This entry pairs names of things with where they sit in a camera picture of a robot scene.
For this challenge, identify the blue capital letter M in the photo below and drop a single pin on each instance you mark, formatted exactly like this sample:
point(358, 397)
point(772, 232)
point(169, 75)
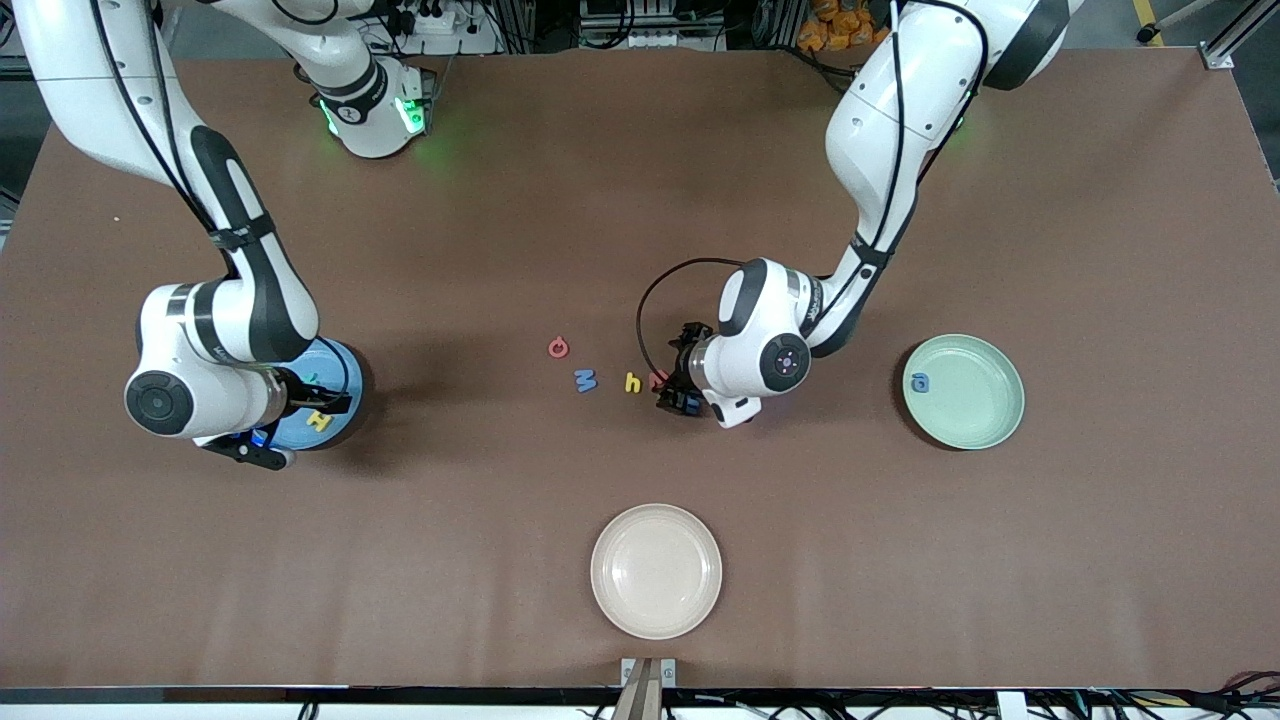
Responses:
point(585, 381)

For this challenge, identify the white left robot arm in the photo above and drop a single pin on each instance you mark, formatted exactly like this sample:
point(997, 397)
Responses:
point(900, 110)

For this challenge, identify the white power strip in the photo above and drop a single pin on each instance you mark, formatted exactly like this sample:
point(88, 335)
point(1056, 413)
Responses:
point(450, 45)

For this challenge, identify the orange packaged items pile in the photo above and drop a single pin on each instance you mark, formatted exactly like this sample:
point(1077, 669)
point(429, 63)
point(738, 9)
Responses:
point(830, 30)

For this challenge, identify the beige plate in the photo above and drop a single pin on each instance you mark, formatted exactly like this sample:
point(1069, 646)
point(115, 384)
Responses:
point(655, 570)

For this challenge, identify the blue plate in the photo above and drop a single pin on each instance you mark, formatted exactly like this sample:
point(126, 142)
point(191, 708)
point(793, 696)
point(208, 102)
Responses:
point(345, 425)

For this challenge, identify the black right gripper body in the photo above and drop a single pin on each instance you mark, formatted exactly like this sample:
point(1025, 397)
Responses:
point(301, 391)

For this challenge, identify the red capital letter G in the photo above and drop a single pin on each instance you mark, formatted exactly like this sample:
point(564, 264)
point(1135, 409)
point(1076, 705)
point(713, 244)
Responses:
point(551, 348)

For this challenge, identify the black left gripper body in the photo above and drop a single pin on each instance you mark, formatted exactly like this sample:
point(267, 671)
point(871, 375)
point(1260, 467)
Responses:
point(686, 362)

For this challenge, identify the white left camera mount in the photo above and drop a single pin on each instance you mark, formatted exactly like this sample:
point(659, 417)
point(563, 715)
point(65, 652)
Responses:
point(737, 410)

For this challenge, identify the yellow capital letter H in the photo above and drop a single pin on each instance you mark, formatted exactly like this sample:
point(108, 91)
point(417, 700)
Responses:
point(320, 421)

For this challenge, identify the aluminium frame profile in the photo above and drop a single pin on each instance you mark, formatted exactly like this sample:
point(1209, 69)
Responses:
point(1215, 55)

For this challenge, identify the green plate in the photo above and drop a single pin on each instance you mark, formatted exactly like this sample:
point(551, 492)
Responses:
point(975, 400)

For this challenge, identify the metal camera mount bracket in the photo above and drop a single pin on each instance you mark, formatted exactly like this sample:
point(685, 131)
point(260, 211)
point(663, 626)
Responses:
point(648, 690)

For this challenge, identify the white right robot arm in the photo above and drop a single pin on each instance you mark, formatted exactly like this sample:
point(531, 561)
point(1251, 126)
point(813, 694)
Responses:
point(100, 100)

